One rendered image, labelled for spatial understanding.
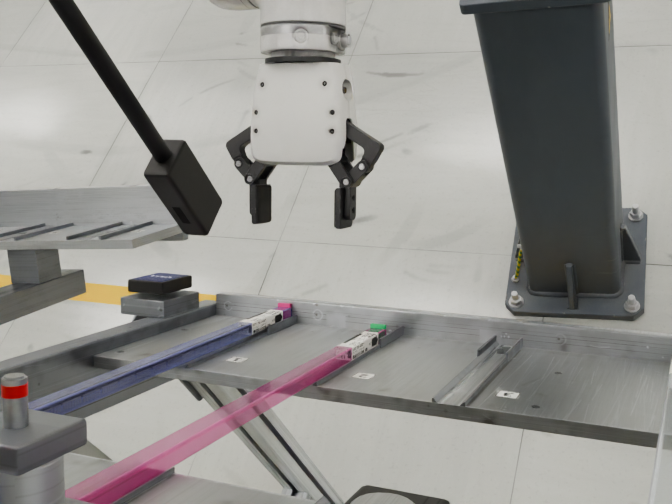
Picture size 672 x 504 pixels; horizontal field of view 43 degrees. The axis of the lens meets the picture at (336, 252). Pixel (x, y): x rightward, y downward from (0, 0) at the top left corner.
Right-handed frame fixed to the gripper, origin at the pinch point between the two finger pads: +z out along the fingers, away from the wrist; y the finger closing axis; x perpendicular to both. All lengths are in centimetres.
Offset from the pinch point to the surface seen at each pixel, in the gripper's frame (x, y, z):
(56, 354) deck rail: 26.8, 7.9, 9.1
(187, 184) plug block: 44.4, -15.7, -5.4
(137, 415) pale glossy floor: -60, 65, 48
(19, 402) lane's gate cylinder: 62, -22, -1
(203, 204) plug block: 43.1, -15.7, -4.4
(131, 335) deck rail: 17.5, 8.0, 9.6
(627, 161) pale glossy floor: -107, -22, -5
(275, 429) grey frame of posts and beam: -13.8, 10.0, 28.1
